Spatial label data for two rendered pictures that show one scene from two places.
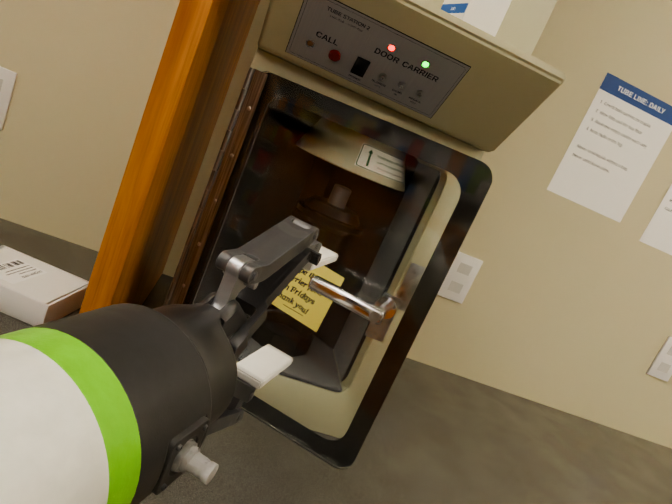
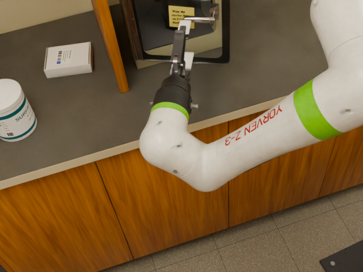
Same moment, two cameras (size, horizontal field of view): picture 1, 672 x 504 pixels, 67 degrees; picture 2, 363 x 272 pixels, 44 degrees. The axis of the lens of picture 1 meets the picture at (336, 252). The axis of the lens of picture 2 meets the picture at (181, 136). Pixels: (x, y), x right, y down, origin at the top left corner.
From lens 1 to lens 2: 0.84 m
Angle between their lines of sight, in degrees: 39
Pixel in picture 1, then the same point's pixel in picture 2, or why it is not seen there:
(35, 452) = (178, 120)
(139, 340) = (174, 95)
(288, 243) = (181, 43)
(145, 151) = (103, 12)
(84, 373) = (173, 106)
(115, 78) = not seen: outside the picture
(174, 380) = (183, 97)
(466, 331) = not seen: outside the picture
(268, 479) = (203, 79)
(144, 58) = not seen: outside the picture
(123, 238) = (113, 40)
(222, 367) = (186, 85)
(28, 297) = (81, 65)
